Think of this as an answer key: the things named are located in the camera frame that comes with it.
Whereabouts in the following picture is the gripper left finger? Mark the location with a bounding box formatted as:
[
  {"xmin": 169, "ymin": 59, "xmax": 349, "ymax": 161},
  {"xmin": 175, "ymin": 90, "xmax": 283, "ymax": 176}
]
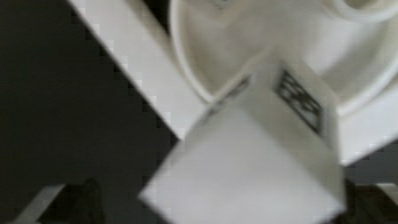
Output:
[{"xmin": 11, "ymin": 179, "xmax": 107, "ymax": 224}]

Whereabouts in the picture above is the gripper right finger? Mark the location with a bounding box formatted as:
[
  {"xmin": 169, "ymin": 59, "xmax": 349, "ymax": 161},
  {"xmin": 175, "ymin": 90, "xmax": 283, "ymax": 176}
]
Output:
[{"xmin": 335, "ymin": 181, "xmax": 398, "ymax": 224}]

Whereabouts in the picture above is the white round stool seat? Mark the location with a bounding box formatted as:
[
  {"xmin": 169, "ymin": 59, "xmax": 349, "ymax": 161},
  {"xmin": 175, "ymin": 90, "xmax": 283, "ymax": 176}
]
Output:
[{"xmin": 169, "ymin": 0, "xmax": 398, "ymax": 115}]

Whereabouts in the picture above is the white fence bar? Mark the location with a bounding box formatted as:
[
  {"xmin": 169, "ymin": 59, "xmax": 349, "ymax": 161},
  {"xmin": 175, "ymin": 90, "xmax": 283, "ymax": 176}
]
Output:
[
  {"xmin": 340, "ymin": 96, "xmax": 398, "ymax": 166},
  {"xmin": 68, "ymin": 0, "xmax": 207, "ymax": 139}
]

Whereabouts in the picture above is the white front fence bar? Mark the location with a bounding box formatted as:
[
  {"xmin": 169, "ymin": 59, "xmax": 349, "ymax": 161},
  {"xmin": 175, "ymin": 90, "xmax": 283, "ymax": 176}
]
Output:
[{"xmin": 68, "ymin": 0, "xmax": 207, "ymax": 139}]

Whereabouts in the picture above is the white right fence bar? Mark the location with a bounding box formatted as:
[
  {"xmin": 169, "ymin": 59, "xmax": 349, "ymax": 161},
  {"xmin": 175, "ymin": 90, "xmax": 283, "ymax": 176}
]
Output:
[{"xmin": 340, "ymin": 96, "xmax": 398, "ymax": 166}]

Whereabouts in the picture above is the white stool leg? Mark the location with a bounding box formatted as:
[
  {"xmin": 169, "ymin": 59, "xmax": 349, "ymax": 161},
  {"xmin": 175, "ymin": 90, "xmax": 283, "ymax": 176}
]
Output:
[{"xmin": 141, "ymin": 51, "xmax": 345, "ymax": 224}]

